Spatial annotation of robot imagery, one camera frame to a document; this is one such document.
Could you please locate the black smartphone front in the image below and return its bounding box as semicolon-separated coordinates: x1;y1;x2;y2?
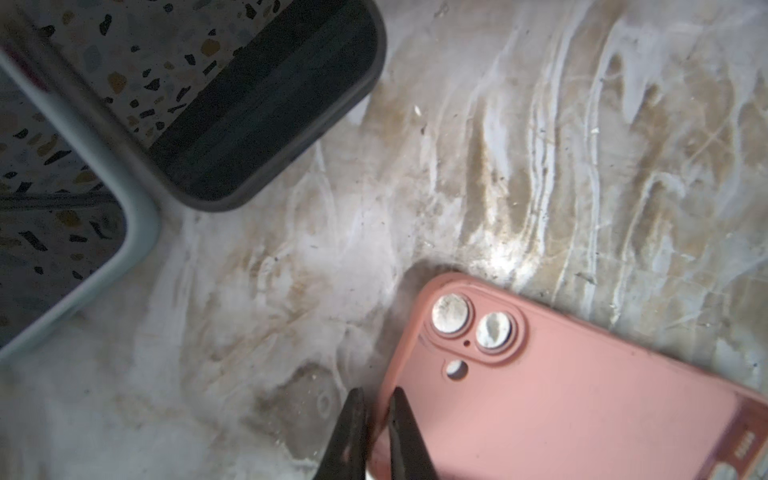
1;75;126;345

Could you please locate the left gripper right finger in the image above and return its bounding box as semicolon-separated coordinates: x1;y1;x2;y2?
387;387;439;480

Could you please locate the black phone case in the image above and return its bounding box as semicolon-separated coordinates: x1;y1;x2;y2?
0;0;388;213

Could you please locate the pink phone case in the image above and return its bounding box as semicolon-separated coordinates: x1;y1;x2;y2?
368;273;767;479

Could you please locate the light blue phone case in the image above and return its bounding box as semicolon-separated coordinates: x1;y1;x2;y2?
1;46;160;360

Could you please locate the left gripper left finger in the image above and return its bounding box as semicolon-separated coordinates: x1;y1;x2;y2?
313;388;368;480

